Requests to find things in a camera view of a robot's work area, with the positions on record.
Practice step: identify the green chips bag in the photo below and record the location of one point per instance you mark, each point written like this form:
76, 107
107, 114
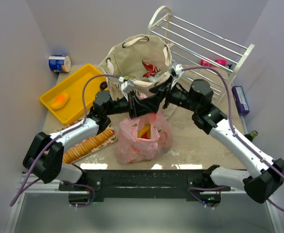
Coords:
126, 78

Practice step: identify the red toy apple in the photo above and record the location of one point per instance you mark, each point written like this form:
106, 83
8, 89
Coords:
145, 136

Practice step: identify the pink packet behind rack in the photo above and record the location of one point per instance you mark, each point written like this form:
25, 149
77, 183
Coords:
206, 64

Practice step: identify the black base frame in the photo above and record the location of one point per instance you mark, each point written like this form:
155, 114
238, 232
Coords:
98, 185

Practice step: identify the floral rectangular plate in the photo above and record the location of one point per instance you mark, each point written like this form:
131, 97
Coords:
107, 142

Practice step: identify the row of round crackers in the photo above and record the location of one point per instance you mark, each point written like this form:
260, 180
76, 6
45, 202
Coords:
85, 147

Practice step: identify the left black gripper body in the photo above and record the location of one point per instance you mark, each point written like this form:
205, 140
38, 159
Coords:
132, 105

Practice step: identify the purple box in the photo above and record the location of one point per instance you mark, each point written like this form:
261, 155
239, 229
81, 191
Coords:
240, 100

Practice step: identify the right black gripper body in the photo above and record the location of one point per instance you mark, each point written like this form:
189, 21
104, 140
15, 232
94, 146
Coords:
167, 91

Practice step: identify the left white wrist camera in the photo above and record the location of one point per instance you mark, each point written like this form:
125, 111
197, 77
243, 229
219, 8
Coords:
126, 86

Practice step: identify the blue white tissue roll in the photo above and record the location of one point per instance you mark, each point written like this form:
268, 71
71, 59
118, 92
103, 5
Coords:
59, 63

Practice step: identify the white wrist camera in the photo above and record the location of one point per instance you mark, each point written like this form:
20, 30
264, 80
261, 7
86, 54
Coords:
126, 86
176, 71

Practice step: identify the orange toy mango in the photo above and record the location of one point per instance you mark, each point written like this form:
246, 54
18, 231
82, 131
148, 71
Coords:
60, 101

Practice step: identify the yellow plastic tray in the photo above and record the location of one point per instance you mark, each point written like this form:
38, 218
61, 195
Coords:
72, 86

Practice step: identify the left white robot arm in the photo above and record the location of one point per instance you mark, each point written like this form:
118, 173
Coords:
44, 157

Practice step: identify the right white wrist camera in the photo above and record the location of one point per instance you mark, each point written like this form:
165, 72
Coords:
176, 71

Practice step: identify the dark toy plum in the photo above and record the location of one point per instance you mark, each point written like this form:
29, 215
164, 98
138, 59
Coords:
103, 85

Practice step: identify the pink plastic bag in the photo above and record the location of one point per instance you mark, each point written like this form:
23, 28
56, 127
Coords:
131, 149

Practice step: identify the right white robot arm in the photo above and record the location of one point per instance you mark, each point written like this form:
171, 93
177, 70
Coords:
263, 176

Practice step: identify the green glass bottle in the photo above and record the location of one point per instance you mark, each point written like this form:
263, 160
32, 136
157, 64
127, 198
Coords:
251, 135

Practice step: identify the red white snack packet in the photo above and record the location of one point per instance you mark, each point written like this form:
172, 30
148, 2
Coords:
151, 72

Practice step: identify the white metal rack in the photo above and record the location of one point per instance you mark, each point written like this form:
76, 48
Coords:
190, 43

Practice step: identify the beige canvas tote bag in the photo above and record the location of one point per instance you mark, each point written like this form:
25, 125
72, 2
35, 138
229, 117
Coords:
126, 59

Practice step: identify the yellow toy banana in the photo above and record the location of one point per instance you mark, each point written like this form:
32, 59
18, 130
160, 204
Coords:
145, 129

